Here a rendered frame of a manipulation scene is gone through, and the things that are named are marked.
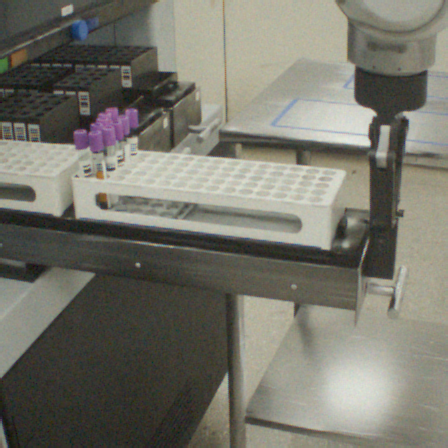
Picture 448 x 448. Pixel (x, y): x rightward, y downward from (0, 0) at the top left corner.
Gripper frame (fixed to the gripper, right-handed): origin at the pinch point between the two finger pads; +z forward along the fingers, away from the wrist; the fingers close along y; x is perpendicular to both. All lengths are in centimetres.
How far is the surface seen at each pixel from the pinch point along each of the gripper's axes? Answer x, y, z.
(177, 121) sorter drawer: -40, -41, 2
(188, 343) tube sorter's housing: -40, -40, 46
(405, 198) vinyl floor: -13, -195, 80
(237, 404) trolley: -26, -27, 48
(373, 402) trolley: -3, -38, 52
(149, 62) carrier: -47, -47, -6
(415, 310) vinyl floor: -2, -118, 80
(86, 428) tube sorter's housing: -40, 1, 34
